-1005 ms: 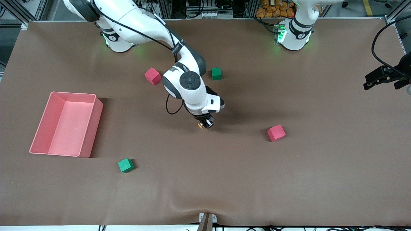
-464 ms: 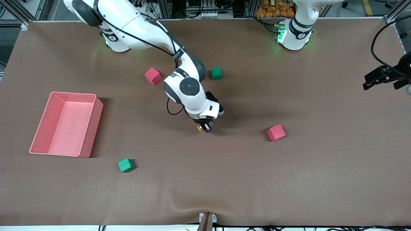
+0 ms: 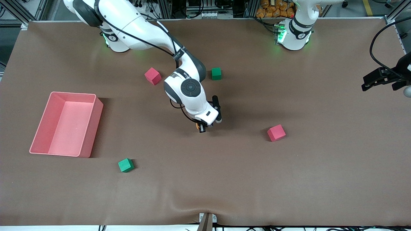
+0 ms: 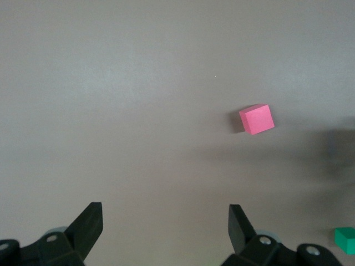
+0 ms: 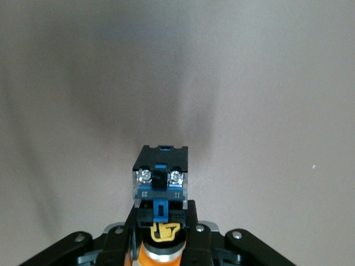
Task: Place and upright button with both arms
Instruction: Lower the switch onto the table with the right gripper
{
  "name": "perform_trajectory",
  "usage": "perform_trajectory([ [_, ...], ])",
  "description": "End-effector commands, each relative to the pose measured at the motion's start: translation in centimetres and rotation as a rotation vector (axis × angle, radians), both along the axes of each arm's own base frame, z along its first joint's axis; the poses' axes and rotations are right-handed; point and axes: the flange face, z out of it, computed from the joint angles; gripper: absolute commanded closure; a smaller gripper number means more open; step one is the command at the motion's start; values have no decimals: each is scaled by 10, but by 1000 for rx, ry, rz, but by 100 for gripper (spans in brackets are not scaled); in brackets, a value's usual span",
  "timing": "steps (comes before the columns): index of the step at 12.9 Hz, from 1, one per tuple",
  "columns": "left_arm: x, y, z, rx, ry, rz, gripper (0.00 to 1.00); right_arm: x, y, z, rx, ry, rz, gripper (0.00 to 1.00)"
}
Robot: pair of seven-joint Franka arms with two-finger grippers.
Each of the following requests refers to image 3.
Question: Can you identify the brown table cover mat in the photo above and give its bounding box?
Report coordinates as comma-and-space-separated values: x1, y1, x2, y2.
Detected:
0, 18, 411, 227

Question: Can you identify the pink foam cube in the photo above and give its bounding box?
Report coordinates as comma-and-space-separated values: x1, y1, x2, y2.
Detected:
267, 124, 286, 142
144, 67, 162, 86

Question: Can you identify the white connector block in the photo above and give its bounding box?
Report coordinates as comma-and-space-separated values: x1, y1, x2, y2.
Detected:
186, 12, 233, 19

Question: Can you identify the orange bag pile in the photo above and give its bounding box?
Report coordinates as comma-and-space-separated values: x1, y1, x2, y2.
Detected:
256, 0, 321, 18

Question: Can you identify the white power strip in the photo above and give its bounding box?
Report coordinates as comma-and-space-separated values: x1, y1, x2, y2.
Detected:
132, 3, 151, 14

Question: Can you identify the pink plastic bin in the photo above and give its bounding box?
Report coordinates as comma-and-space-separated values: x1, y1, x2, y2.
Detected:
29, 91, 104, 158

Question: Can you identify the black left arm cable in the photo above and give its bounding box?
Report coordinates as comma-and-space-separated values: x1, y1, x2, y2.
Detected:
369, 18, 411, 79

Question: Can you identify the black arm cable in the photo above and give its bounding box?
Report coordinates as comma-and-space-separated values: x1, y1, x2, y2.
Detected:
369, 18, 411, 79
95, 0, 198, 124

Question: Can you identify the aluminium frame post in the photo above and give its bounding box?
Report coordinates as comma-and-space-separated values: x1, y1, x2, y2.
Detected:
384, 0, 411, 24
0, 0, 48, 31
246, 0, 257, 18
159, 0, 172, 19

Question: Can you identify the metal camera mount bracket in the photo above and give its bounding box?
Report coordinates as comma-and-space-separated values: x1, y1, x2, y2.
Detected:
197, 212, 217, 231

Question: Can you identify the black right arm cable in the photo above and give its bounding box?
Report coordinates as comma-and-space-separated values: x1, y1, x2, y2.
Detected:
95, 0, 198, 124

